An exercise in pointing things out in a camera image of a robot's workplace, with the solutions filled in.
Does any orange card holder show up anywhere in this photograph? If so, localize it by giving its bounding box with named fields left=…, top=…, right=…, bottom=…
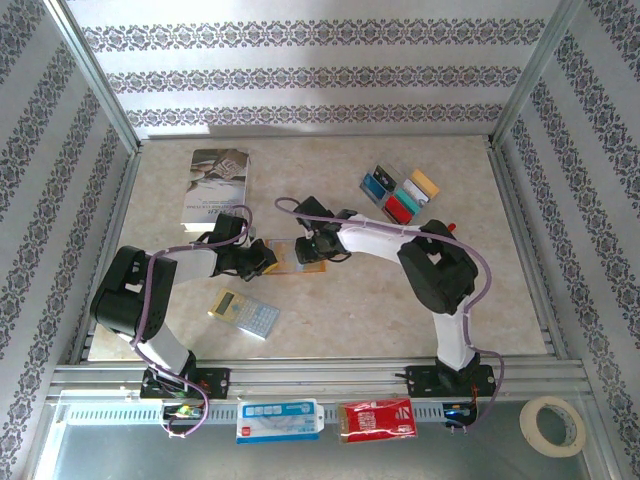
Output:
left=260, top=237, right=327, bottom=276

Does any blue credit card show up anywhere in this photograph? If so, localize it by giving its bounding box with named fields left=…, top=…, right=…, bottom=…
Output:
left=359, top=172, right=392, bottom=204

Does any red credit card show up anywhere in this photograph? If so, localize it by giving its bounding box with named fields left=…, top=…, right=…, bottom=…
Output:
left=387, top=195, right=416, bottom=225

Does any black credit card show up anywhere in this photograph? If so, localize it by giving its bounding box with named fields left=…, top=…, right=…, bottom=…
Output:
left=373, top=164, right=396, bottom=194

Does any teal credit card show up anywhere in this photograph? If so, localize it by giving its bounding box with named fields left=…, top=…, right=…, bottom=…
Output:
left=394, top=187, right=426, bottom=214

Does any clear plastic card organiser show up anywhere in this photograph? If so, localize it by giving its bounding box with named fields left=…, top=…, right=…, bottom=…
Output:
left=358, top=163, right=441, bottom=232

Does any white credit card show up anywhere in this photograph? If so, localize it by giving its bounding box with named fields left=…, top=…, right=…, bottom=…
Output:
left=402, top=178, right=431, bottom=205

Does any gold credit card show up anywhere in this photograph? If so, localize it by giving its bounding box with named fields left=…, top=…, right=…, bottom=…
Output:
left=410, top=169, right=441, bottom=199

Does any gold and silver calculator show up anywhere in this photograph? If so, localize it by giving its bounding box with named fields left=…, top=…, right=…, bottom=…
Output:
left=207, top=288, right=281, bottom=341

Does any paperback book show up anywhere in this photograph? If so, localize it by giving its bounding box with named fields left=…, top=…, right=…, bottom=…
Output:
left=179, top=147, right=251, bottom=234

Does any blue and white packet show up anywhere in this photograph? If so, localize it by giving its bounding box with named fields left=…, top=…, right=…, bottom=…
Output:
left=235, top=398, right=325, bottom=445

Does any small circuit board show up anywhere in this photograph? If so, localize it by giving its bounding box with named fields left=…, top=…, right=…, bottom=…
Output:
left=162, top=403, right=204, bottom=420
left=442, top=402, right=479, bottom=421

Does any red packet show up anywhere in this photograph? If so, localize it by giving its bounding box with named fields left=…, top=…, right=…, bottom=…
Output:
left=337, top=397, right=418, bottom=445

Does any masking tape roll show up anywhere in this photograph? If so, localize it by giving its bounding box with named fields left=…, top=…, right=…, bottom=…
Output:
left=518, top=396, right=587, bottom=459

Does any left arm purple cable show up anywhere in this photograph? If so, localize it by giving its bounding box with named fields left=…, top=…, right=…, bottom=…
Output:
left=130, top=203, right=254, bottom=440

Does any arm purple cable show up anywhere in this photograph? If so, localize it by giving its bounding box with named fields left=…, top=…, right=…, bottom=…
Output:
left=130, top=203, right=254, bottom=440
left=273, top=197, right=506, bottom=434

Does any aluminium mounting rail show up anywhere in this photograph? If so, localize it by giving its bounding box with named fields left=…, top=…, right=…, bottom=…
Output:
left=47, top=357, right=586, bottom=401

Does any aluminium side rail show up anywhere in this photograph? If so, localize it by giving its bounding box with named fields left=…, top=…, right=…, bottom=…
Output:
left=69, top=144, right=144, bottom=364
left=484, top=137, right=571, bottom=361

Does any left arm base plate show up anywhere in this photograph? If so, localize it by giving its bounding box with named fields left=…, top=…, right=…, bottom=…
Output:
left=139, top=367, right=231, bottom=401

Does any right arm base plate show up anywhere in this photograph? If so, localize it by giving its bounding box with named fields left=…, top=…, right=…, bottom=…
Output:
left=403, top=364, right=499, bottom=399

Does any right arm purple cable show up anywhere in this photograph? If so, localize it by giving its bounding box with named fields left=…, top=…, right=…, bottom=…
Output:
left=273, top=197, right=506, bottom=434

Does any white perforated cable duct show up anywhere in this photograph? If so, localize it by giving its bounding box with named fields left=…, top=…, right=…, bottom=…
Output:
left=64, top=402, right=481, bottom=426

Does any aluminium frame post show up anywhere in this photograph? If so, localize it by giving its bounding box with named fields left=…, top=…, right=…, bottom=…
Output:
left=42, top=0, right=141, bottom=154
left=489, top=0, right=591, bottom=149

